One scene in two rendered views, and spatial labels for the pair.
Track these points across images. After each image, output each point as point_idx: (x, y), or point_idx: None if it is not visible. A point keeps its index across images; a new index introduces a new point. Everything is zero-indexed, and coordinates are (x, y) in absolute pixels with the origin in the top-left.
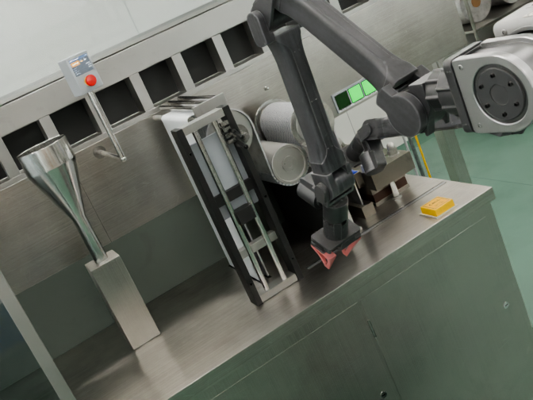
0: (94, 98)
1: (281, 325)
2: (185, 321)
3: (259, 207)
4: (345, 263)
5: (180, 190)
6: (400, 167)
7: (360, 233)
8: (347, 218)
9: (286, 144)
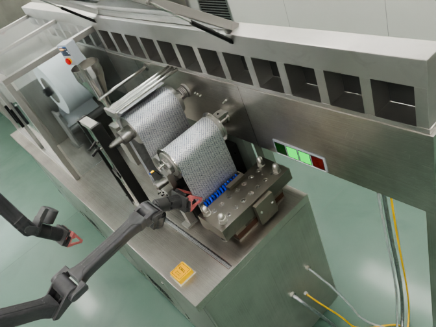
0: (78, 67)
1: (106, 224)
2: (143, 171)
3: None
4: (149, 234)
5: (183, 111)
6: (216, 231)
7: (65, 246)
8: (47, 239)
9: (158, 159)
